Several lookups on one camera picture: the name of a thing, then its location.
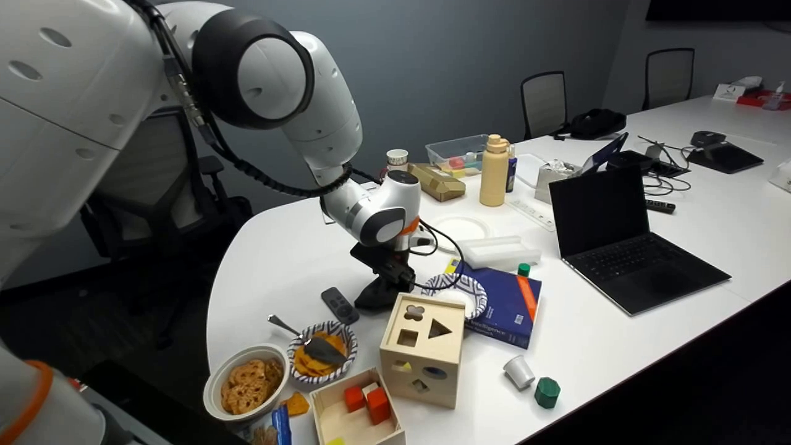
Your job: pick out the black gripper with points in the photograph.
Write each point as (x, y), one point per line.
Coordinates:
(385, 262)

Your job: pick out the small black remote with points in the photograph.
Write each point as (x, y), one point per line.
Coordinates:
(339, 304)

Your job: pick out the wooden shape sorter cube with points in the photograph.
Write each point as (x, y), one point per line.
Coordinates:
(421, 355)

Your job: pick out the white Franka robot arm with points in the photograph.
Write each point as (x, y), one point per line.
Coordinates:
(75, 108)

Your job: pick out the empty patterned paper bowl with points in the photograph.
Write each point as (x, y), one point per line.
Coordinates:
(471, 293)

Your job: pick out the metal spoon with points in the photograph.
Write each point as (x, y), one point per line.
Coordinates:
(310, 339)

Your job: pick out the patterned paper bowl with food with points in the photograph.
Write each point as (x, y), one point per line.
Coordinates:
(322, 359)

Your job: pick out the red wooden block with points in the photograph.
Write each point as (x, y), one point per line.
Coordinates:
(377, 407)
(353, 398)

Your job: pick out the blue book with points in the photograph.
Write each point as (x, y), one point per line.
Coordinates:
(502, 304)

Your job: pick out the white jar with red label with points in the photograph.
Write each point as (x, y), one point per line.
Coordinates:
(397, 161)

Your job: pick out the shallow wooden tray box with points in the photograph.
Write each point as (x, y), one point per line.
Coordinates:
(336, 424)

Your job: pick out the small green block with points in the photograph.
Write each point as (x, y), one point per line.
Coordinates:
(524, 267)

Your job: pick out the clear plastic container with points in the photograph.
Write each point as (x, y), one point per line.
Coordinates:
(453, 151)

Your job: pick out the white cylinder block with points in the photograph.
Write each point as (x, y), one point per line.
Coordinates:
(520, 372)

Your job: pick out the beige squeeze bottle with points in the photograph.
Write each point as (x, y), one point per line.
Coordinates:
(494, 174)

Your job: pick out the blue orange snack packet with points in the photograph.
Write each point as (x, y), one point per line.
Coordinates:
(285, 420)

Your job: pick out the white bowl of pretzels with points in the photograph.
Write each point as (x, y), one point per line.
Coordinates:
(248, 386)

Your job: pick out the green cylinder block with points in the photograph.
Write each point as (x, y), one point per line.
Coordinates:
(546, 394)

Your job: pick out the small white box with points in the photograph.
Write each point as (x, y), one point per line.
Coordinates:
(554, 183)

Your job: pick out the grey mesh office chair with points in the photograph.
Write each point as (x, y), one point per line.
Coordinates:
(544, 101)
(669, 78)

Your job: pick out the black mesh office chair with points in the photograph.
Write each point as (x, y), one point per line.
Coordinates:
(156, 188)

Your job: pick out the open laptop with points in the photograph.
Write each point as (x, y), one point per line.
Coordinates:
(625, 237)

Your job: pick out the black bag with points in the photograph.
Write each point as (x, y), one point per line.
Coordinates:
(597, 125)

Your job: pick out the thin black remote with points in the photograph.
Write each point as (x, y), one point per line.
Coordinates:
(660, 207)

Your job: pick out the black computer mouse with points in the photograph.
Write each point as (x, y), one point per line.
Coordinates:
(708, 140)

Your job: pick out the black flat pad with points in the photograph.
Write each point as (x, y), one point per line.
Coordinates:
(724, 158)

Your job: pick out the red and white box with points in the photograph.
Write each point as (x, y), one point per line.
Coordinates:
(761, 98)

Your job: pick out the black wall screen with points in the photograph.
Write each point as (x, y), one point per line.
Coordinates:
(717, 10)

